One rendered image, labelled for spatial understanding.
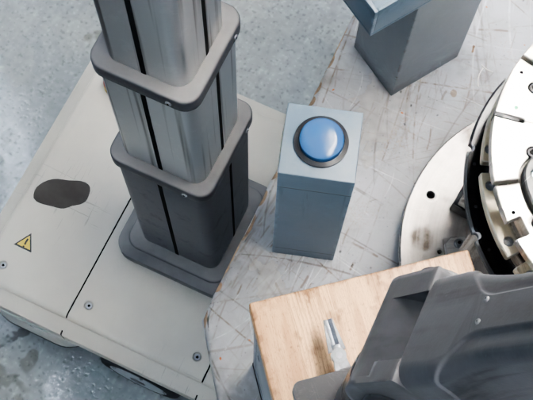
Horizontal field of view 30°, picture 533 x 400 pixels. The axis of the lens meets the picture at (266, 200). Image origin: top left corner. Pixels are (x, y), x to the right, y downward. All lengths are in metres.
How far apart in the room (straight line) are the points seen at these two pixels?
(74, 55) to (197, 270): 0.69
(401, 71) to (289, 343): 0.44
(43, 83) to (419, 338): 1.68
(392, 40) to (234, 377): 0.41
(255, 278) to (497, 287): 0.67
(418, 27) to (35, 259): 0.87
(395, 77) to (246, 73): 0.94
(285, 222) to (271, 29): 1.15
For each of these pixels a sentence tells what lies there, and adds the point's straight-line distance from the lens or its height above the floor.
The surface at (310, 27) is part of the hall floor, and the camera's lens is 2.13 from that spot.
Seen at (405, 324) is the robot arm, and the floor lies 1.36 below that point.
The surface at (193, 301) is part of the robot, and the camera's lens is 1.64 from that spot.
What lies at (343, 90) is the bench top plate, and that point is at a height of 0.78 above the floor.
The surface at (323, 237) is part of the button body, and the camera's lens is 1.04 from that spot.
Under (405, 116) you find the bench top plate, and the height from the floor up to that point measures 0.78.
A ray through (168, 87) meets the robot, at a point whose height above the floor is 0.92.
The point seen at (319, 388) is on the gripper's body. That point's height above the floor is 1.18.
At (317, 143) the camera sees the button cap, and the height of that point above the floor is 1.04.
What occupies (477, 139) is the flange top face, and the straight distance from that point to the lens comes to 0.93.
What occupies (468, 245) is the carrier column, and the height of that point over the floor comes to 0.90.
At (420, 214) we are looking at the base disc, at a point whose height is 0.80.
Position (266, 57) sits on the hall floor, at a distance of 2.09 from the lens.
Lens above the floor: 1.85
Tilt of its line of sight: 71 degrees down
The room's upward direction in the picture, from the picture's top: 3 degrees clockwise
